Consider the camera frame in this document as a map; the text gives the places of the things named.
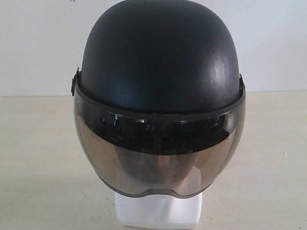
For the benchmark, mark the white mannequin head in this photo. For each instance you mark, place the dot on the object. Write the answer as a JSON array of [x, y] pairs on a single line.
[[186, 200]]

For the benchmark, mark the black helmet with tinted visor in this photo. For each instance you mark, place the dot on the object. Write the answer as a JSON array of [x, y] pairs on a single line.
[[159, 103]]

